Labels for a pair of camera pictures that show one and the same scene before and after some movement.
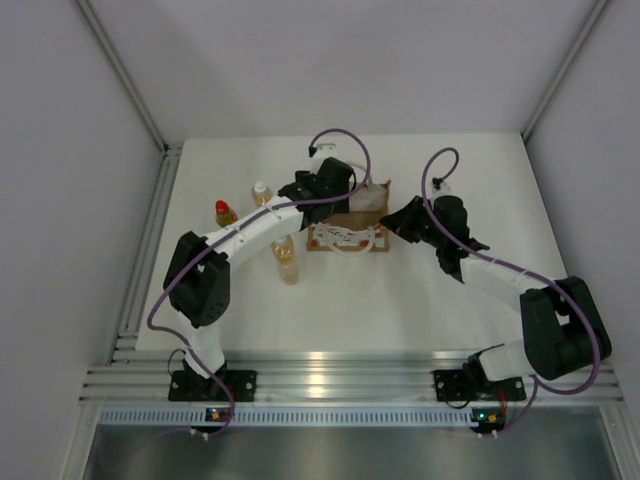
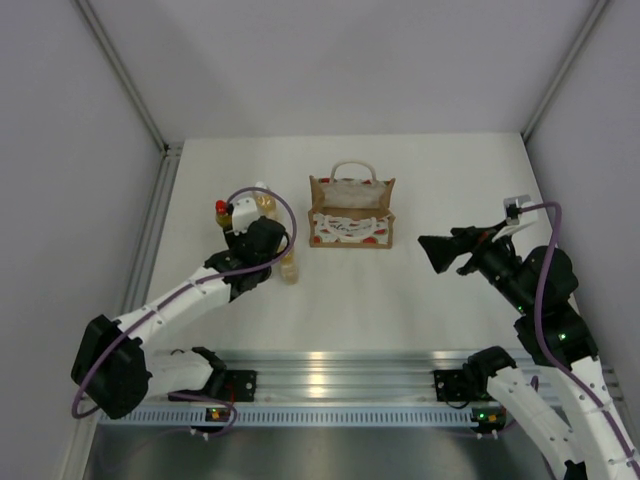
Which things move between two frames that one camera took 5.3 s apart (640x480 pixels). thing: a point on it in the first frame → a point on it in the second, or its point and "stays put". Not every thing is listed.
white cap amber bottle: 284,252 stays put
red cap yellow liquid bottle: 224,215 stays put
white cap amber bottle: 261,193 stays put
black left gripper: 340,206 → 233,239
